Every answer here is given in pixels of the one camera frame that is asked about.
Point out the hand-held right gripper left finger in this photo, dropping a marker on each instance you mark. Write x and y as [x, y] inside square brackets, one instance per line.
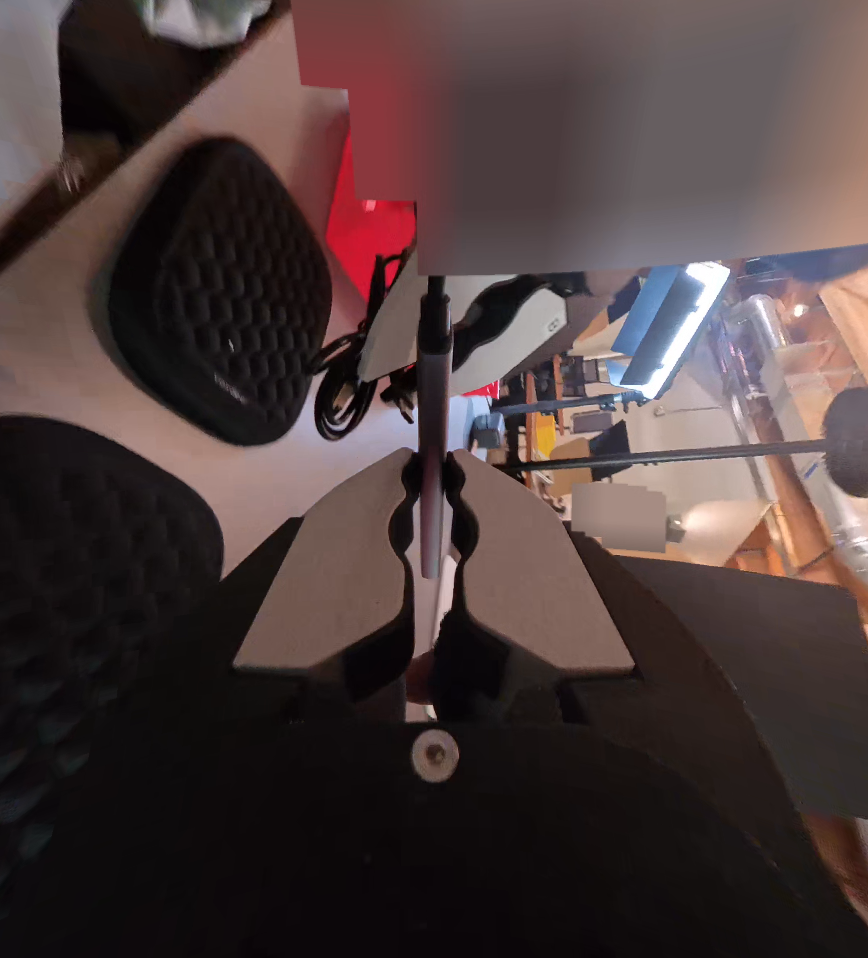
[321, 591]

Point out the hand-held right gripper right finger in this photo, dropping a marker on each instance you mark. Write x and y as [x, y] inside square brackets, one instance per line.
[546, 591]

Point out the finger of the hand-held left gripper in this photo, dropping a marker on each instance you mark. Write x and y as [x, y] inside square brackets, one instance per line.
[392, 337]
[523, 329]

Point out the grey usb hub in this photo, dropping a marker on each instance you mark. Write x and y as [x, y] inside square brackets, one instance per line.
[435, 419]

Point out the red plastic bin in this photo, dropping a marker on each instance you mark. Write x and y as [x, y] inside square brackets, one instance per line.
[366, 232]

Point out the yellow plastic bin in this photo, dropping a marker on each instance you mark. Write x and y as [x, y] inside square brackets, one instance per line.
[546, 438]

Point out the led light panel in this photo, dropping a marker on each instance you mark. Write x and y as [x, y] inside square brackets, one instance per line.
[673, 329]

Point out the black honeycomb pouch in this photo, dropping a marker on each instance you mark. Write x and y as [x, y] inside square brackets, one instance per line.
[67, 561]
[224, 299]

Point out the black board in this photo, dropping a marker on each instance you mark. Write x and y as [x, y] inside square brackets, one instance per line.
[763, 673]

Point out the silver ventilation duct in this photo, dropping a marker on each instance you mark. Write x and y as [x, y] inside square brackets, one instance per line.
[771, 337]

